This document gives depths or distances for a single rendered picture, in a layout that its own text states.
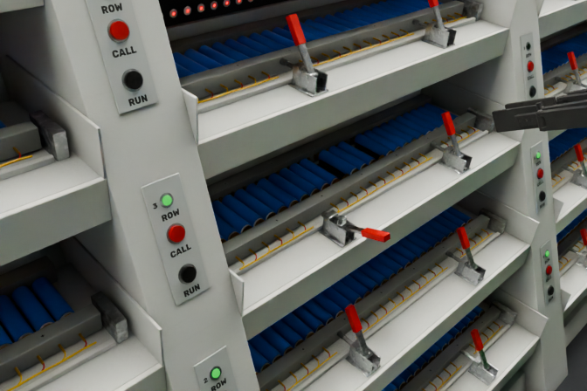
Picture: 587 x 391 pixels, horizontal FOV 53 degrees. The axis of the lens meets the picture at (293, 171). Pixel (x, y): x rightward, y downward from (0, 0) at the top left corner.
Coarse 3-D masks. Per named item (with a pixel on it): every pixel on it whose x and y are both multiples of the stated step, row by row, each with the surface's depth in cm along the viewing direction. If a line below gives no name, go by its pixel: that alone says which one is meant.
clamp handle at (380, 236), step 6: (342, 222) 72; (342, 228) 72; (348, 228) 71; (354, 228) 71; (360, 228) 71; (366, 228) 70; (366, 234) 69; (372, 234) 68; (378, 234) 68; (384, 234) 68; (378, 240) 68; (384, 240) 67
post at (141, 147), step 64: (64, 0) 47; (0, 64) 62; (64, 64) 49; (128, 128) 52; (128, 192) 52; (192, 192) 56; (64, 256) 69; (128, 256) 53; (192, 320) 58; (192, 384) 58; (256, 384) 64
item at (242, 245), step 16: (464, 128) 99; (416, 144) 90; (384, 160) 86; (400, 160) 87; (416, 160) 89; (352, 176) 81; (368, 176) 82; (384, 176) 86; (400, 176) 85; (320, 192) 78; (336, 192) 78; (352, 192) 80; (288, 208) 74; (304, 208) 74; (320, 208) 76; (336, 208) 77; (272, 224) 71; (288, 224) 73; (240, 240) 68; (256, 240) 69; (272, 240) 72; (240, 256) 68; (256, 256) 68
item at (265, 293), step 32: (448, 96) 105; (480, 96) 101; (480, 128) 101; (256, 160) 82; (480, 160) 92; (512, 160) 99; (416, 192) 83; (448, 192) 86; (384, 224) 77; (416, 224) 83; (288, 256) 70; (320, 256) 71; (352, 256) 73; (256, 288) 65; (288, 288) 66; (320, 288) 71; (256, 320) 64
